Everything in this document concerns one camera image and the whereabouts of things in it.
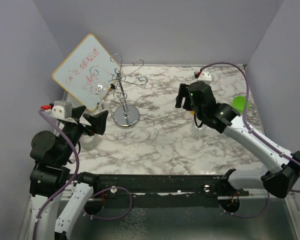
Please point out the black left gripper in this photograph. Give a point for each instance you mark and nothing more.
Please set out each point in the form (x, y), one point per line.
(98, 120)

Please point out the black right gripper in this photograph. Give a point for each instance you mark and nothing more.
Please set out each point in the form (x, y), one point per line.
(183, 92)

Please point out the clear wine glass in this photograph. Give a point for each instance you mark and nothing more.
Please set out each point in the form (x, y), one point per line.
(198, 132)
(99, 91)

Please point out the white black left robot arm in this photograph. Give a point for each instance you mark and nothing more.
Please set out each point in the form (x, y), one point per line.
(58, 192)

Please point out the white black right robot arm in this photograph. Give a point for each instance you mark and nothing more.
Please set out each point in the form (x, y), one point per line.
(281, 166)

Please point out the chrome wine glass rack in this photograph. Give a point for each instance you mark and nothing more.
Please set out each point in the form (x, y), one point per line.
(125, 116)

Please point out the green plastic wine glass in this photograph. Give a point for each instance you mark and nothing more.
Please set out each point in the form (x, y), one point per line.
(239, 103)

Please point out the clear tape roll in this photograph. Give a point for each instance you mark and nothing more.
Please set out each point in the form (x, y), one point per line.
(89, 142)

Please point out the yellow framed whiteboard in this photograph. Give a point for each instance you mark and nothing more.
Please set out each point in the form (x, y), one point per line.
(73, 73)

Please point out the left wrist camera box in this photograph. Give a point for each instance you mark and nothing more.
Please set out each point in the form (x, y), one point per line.
(61, 110)

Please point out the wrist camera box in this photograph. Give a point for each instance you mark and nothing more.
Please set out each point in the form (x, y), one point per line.
(61, 110)
(204, 76)

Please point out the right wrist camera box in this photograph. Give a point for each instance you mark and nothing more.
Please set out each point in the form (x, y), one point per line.
(204, 76)

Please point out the black metal base rail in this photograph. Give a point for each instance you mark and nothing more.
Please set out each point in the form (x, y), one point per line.
(158, 191)

